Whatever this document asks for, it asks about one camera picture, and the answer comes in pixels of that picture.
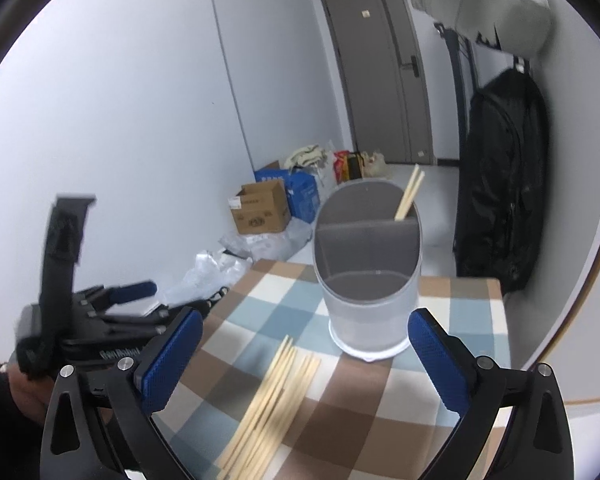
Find black yellow shopping bag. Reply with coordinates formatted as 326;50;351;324
334;151;364;184

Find cream cloth bundle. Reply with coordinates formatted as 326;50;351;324
284;144;329;169

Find brown cardboard box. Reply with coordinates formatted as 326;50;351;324
228;179;291;235

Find black backpack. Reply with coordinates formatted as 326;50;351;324
453;68;550;295

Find left hand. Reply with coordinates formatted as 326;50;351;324
0;358;114;426

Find black door handle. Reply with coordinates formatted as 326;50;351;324
400;55;420;78

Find beige tote bag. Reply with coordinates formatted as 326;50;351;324
361;152;390;178

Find grey plastic mailer bag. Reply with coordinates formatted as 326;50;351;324
220;217;313;262

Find clear plastic bag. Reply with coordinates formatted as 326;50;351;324
161;252;252;307

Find checkered tablecloth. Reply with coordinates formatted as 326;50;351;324
144;258;513;480

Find beige Nike bag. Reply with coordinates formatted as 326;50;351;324
411;0;553;60

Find grey door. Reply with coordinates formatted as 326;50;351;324
322;0;434;165

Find white divided utensil holder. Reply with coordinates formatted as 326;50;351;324
313;179;422;362

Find blue cardboard box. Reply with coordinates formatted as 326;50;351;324
254;165;321;224

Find wooden chopstick in holder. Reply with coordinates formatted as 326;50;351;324
394;165;420;221

